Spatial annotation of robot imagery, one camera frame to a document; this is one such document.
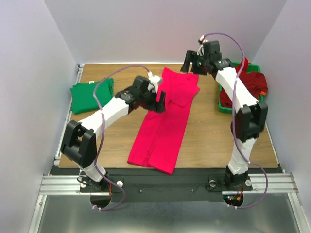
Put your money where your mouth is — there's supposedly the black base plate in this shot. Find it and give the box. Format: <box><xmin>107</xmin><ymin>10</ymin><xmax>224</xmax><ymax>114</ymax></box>
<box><xmin>107</xmin><ymin>168</ymin><xmax>253</xmax><ymax>203</ymax></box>

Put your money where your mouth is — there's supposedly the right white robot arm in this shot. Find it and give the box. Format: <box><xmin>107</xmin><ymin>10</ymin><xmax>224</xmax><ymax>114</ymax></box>
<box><xmin>181</xmin><ymin>38</ymin><xmax>268</xmax><ymax>189</ymax></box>

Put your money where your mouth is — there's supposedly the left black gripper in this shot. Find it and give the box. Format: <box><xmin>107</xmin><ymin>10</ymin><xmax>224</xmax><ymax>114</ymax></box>
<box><xmin>140</xmin><ymin>88</ymin><xmax>166</xmax><ymax>115</ymax></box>

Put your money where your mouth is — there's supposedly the dark red t shirt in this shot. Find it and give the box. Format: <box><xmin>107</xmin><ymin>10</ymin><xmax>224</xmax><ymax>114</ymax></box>
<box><xmin>219</xmin><ymin>57</ymin><xmax>268</xmax><ymax>107</ymax></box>

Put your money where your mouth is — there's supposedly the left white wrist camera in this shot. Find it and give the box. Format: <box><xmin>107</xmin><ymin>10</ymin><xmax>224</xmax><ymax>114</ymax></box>
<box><xmin>147</xmin><ymin>71</ymin><xmax>163</xmax><ymax>94</ymax></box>

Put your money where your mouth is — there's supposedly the green plastic bin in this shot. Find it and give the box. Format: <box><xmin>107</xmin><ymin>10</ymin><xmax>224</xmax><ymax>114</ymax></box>
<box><xmin>217</xmin><ymin>62</ymin><xmax>265</xmax><ymax>115</ymax></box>

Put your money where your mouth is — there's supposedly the pink t shirt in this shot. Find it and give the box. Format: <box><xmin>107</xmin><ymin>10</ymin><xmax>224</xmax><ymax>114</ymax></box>
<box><xmin>127</xmin><ymin>67</ymin><xmax>200</xmax><ymax>174</ymax></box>

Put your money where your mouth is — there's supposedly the aluminium rail frame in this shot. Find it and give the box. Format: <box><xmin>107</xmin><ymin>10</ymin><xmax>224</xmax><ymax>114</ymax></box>
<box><xmin>28</xmin><ymin>63</ymin><xmax>304</xmax><ymax>233</ymax></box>

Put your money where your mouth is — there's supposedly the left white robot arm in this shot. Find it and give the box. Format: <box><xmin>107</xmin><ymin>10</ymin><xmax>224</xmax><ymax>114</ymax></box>
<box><xmin>60</xmin><ymin>72</ymin><xmax>166</xmax><ymax>191</ymax></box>

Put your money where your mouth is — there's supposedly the folded green t shirt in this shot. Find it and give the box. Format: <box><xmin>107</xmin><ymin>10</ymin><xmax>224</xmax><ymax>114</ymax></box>
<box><xmin>70</xmin><ymin>78</ymin><xmax>114</xmax><ymax>114</ymax></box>

